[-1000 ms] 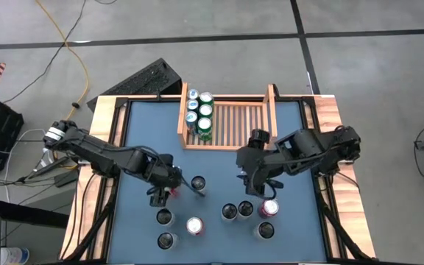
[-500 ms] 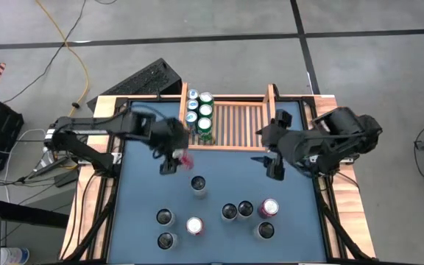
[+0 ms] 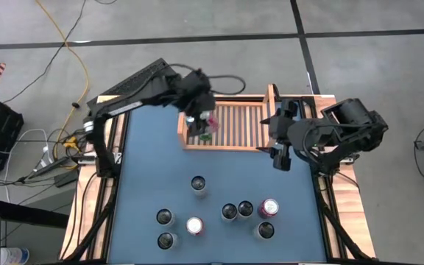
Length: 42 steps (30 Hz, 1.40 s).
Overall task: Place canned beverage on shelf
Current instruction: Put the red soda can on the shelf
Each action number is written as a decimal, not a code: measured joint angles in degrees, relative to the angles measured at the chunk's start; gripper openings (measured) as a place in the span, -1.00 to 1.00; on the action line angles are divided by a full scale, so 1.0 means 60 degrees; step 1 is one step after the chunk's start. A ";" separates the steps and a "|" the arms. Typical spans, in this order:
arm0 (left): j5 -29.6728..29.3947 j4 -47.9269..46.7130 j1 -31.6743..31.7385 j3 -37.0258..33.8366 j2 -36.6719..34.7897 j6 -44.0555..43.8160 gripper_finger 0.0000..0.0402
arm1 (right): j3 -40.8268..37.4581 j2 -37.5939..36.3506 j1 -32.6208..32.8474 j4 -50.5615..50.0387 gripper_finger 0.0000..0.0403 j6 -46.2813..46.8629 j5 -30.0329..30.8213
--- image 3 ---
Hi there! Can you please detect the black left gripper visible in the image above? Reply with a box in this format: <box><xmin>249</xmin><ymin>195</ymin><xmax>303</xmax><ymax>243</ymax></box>
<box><xmin>174</xmin><ymin>68</ymin><xmax>216</xmax><ymax>138</ymax></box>

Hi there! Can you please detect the white blue container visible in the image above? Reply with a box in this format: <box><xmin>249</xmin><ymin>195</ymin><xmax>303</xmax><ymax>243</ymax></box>
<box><xmin>0</xmin><ymin>247</ymin><xmax>31</xmax><ymax>265</ymax></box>

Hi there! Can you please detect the black plastic crate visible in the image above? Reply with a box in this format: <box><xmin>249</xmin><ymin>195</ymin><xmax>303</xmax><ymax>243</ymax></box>
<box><xmin>0</xmin><ymin>95</ymin><xmax>24</xmax><ymax>174</ymax></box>

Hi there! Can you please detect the wooden slatted shelf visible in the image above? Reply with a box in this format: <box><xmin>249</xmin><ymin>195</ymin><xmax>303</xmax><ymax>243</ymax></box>
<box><xmin>177</xmin><ymin>83</ymin><xmax>278</xmax><ymax>152</ymax></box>

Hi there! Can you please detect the red Coca-Cola can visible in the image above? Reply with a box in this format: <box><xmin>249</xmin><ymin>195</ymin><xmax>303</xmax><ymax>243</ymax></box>
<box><xmin>199</xmin><ymin>110</ymin><xmax>221</xmax><ymax>134</ymax></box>
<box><xmin>258</xmin><ymin>198</ymin><xmax>280</xmax><ymax>220</ymax></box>
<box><xmin>185</xmin><ymin>216</ymin><xmax>205</xmax><ymax>237</ymax></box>

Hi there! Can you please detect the white Celsius Tropical Vibe can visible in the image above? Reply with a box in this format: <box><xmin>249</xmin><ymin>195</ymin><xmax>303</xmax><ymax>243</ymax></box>
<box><xmin>236</xmin><ymin>199</ymin><xmax>255</xmax><ymax>221</ymax></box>
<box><xmin>190</xmin><ymin>175</ymin><xmax>208</xmax><ymax>199</ymax></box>

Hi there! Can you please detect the black power strip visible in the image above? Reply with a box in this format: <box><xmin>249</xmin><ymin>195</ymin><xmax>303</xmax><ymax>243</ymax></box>
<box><xmin>22</xmin><ymin>156</ymin><xmax>71</xmax><ymax>183</ymax></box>

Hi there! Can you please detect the black power adapter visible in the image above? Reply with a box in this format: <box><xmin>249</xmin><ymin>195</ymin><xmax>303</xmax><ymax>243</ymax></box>
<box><xmin>53</xmin><ymin>171</ymin><xmax>80</xmax><ymax>188</ymax></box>

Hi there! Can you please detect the blue grey table mat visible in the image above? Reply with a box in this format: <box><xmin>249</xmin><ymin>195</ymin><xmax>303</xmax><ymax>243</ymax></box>
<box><xmin>107</xmin><ymin>99</ymin><xmax>329</xmax><ymax>263</ymax></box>

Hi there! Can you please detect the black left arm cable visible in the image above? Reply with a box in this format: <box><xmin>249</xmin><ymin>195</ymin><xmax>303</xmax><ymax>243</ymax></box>
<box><xmin>167</xmin><ymin>63</ymin><xmax>247</xmax><ymax>96</ymax></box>

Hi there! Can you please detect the white cable with plug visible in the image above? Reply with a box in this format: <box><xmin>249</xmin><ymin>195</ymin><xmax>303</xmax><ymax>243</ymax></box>
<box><xmin>4</xmin><ymin>127</ymin><xmax>51</xmax><ymax>203</ymax></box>

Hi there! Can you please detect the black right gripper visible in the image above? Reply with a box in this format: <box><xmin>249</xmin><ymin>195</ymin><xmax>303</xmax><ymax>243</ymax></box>
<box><xmin>255</xmin><ymin>99</ymin><xmax>311</xmax><ymax>172</ymax></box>

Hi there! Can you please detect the yellow floor cable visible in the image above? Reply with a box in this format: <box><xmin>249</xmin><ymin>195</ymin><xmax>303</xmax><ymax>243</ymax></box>
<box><xmin>35</xmin><ymin>0</ymin><xmax>90</xmax><ymax>170</ymax></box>

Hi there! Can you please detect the black floor cable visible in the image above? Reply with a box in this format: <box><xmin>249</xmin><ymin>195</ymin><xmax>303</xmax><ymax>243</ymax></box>
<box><xmin>2</xmin><ymin>0</ymin><xmax>88</xmax><ymax>105</ymax></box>

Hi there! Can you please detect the black floor beam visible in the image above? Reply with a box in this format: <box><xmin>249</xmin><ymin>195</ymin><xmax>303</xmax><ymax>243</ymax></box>
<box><xmin>0</xmin><ymin>197</ymin><xmax>70</xmax><ymax>229</ymax></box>

